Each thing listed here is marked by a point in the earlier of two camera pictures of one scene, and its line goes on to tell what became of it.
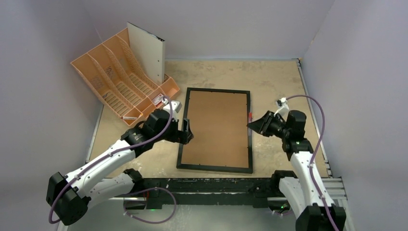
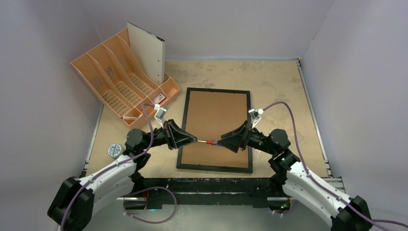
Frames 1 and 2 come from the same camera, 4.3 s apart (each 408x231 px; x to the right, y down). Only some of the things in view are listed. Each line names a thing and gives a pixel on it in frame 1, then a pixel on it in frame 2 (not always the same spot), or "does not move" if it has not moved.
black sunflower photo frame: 218,119 does not move
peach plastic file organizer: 113,73 does not move
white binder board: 148,51 does not move
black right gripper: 270,122 -> 242,137
